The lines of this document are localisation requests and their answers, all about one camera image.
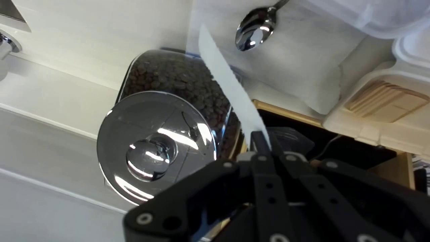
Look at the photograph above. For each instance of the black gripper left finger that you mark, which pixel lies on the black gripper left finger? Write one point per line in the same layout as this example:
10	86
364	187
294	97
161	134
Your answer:
268	196

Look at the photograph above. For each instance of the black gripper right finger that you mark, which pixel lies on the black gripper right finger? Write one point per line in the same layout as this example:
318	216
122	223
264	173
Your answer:
340	196

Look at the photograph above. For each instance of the torn paper towel piece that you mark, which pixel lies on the torn paper towel piece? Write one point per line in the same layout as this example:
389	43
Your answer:
228	75

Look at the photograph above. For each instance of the black hand coffee grinder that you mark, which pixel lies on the black hand coffee grinder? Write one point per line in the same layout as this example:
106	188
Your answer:
290	138

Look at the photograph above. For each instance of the wooden box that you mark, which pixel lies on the wooden box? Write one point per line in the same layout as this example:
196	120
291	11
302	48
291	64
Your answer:
397	169

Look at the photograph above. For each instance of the wooden stir sticks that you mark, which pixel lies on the wooden stir sticks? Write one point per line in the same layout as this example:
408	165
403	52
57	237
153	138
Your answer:
384	101

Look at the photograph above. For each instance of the shiny steel canister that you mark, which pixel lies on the shiny steel canister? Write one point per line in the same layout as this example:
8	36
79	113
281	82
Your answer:
152	148

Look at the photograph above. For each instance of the small clear plastic box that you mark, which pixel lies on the small clear plastic box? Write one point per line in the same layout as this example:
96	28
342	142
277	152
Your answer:
303	67

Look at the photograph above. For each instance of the metal spoon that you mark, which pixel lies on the metal spoon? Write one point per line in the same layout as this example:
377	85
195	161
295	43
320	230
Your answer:
252	34

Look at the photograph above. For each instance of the steel sink basin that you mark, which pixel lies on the steel sink basin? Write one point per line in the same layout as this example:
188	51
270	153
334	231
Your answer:
10	11

